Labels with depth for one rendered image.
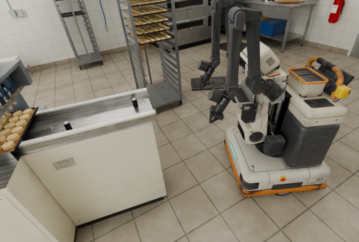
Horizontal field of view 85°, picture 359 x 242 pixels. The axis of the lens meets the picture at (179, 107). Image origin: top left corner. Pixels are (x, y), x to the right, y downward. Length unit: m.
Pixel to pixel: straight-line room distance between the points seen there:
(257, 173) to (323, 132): 0.51
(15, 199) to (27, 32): 4.39
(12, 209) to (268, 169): 1.56
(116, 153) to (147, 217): 0.68
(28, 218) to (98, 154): 0.43
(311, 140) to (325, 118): 0.18
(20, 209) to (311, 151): 1.73
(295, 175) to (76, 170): 1.49
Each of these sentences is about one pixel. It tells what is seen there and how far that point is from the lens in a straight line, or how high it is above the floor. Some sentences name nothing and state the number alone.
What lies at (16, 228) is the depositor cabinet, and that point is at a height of 0.54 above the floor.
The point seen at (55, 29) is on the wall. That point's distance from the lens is 5.27.
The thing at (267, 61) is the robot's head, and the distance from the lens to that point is 1.27.
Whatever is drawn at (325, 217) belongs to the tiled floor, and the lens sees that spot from 1.95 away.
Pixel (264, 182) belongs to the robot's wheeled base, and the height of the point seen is 0.22.
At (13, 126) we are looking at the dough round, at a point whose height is 0.91.
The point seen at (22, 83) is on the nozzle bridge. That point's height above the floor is 1.05.
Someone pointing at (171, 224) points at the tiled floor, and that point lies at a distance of 1.71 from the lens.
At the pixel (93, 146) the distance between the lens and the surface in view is 1.23.
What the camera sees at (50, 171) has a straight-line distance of 1.37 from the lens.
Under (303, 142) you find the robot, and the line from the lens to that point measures 1.54.
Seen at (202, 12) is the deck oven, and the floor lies 0.75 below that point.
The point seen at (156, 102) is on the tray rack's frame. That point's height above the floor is 0.15.
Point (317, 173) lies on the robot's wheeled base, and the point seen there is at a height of 0.26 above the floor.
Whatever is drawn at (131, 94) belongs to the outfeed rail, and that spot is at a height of 0.89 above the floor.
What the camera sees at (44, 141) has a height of 0.89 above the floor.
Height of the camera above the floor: 1.55
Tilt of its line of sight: 34 degrees down
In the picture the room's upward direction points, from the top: 5 degrees counter-clockwise
